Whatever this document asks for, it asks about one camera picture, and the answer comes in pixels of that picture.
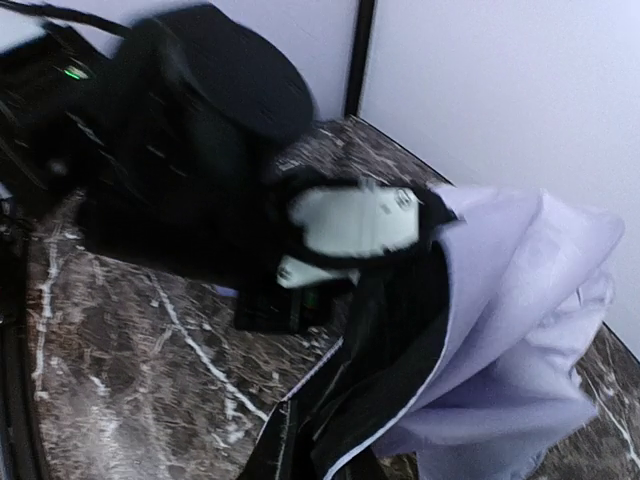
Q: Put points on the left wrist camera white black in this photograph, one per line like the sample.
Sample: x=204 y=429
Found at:
x=335 y=232

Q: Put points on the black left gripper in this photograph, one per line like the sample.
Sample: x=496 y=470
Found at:
x=276 y=310

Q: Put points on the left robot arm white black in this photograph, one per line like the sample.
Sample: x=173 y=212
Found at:
x=170 y=127

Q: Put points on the left black corner post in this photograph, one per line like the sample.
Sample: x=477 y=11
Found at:
x=359 y=56

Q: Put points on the lavender folding umbrella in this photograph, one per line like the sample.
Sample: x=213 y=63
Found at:
x=462 y=353

